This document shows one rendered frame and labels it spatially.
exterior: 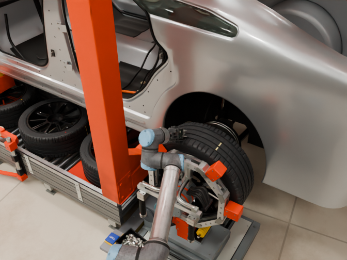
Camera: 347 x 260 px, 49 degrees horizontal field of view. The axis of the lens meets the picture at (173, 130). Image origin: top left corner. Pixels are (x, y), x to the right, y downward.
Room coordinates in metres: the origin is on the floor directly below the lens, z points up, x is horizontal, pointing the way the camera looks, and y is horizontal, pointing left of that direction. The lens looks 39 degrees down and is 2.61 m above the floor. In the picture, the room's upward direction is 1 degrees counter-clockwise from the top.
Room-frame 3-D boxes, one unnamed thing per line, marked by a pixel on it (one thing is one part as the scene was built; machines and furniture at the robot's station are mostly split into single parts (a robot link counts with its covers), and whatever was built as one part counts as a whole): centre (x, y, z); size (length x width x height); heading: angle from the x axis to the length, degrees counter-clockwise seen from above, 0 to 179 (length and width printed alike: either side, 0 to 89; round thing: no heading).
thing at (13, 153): (2.48, 1.41, 0.30); 0.09 x 0.05 x 0.50; 57
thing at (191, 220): (1.33, -0.11, 0.93); 0.09 x 0.05 x 0.05; 147
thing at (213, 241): (1.73, -0.17, 0.32); 0.40 x 0.30 x 0.28; 57
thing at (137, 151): (2.15, 0.23, 0.69); 0.52 x 0.17 x 0.35; 147
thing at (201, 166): (1.59, -0.08, 0.85); 0.54 x 0.07 x 0.54; 57
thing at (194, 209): (1.44, -0.10, 1.03); 0.19 x 0.18 x 0.11; 147
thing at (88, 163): (2.43, 0.47, 0.39); 0.66 x 0.66 x 0.24
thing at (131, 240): (1.41, 0.26, 0.51); 0.20 x 0.14 x 0.13; 48
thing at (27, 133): (2.84, 1.12, 0.39); 0.66 x 0.66 x 0.24
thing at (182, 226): (1.62, -0.10, 0.48); 0.16 x 0.12 x 0.17; 147
